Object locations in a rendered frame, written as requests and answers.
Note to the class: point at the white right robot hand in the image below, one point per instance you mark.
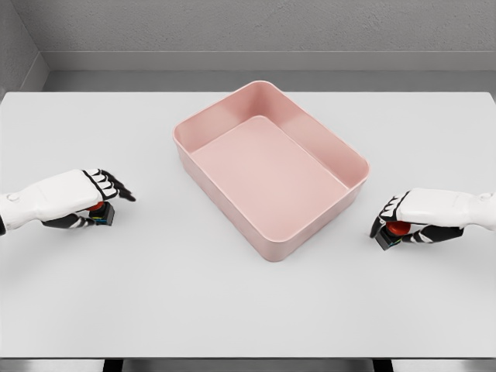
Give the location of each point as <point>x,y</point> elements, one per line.
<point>426,209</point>

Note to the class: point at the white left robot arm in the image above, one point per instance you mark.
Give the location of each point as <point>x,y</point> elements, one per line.
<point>13,209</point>

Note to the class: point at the pink rectangular basket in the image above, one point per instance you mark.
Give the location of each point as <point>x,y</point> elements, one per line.
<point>267,170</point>

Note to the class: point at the red button black industrial switch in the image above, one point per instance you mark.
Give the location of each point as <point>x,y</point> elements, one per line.
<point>392,234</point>
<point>104,215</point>

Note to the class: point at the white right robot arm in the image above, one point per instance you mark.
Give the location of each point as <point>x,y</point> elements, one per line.
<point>482,211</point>

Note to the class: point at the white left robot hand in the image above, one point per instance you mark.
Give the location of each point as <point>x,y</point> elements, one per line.
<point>66,191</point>

